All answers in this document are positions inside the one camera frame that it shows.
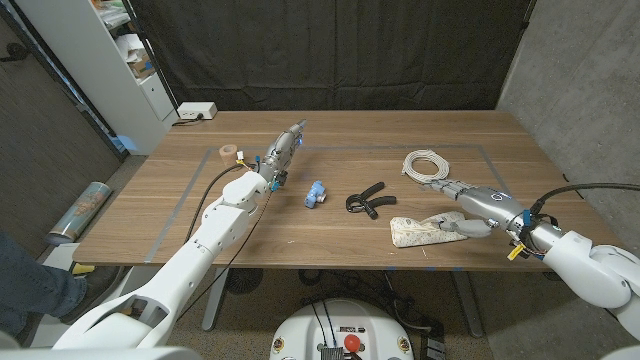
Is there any coiled white cable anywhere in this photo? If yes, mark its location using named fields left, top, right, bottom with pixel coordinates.
left=401, top=148, right=451, bottom=184

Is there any black power brick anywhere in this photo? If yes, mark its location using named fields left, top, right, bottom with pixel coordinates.
left=419, top=327, right=447, bottom=360

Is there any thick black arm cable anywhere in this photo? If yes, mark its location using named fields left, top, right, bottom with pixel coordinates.
left=184, top=163, right=256, bottom=244
left=529, top=182, right=640, bottom=216

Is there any grey table leg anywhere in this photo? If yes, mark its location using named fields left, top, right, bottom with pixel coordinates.
left=450, top=270, right=485, bottom=339
left=201, top=267, right=231, bottom=332

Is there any white power strip box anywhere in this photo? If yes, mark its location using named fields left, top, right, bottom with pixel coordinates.
left=176, top=101, right=219, bottom=121

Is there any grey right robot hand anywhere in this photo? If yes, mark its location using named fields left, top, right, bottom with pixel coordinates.
left=422, top=178, right=536, bottom=240

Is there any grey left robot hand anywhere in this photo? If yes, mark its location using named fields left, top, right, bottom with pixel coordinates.
left=257, top=118, right=307, bottom=194

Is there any white patterned pen bag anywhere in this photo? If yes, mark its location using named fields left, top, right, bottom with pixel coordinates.
left=389, top=210, right=472, bottom=249

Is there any white shelf cabinet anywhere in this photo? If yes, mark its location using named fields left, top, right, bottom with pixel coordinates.
left=14, top=0, right=180, bottom=156

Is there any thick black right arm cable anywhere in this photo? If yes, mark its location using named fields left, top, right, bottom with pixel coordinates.
left=529, top=182, right=640, bottom=216

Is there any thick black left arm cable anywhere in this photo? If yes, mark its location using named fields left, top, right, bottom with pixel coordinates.
left=184, top=163, right=256, bottom=244

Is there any printed cylinder tube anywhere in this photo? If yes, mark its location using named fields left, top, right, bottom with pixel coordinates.
left=45, top=180, right=113, bottom=245

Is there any brown cardboard box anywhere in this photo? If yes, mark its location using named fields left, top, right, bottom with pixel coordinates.
left=127, top=52, right=156, bottom=80

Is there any black round ribbed disc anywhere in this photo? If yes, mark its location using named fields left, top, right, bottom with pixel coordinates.
left=224, top=268, right=265, bottom=295

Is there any tan bandage tape roll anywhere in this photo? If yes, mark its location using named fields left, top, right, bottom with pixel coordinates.
left=218, top=143, right=240, bottom=169

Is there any black door handle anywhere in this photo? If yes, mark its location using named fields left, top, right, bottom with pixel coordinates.
left=0, top=42, right=31, bottom=64

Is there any person's leg in jeans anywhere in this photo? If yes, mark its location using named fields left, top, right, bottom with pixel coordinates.
left=0, top=232, right=86, bottom=337

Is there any black shoe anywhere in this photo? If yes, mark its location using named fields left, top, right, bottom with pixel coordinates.
left=59, top=265, right=121, bottom=324

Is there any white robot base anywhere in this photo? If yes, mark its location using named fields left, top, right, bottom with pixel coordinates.
left=268, top=298, right=415, bottom=360

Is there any blue plastic fitting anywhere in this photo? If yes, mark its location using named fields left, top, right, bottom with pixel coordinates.
left=303, top=180, right=327, bottom=210

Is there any black fabric curtain backdrop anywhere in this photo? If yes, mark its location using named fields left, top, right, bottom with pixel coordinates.
left=128, top=0, right=537, bottom=112

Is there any white papers pile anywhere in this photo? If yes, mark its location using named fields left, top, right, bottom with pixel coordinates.
left=114, top=33, right=146, bottom=64

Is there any black grip trainer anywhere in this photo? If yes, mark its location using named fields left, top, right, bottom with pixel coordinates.
left=345, top=181, right=398, bottom=221

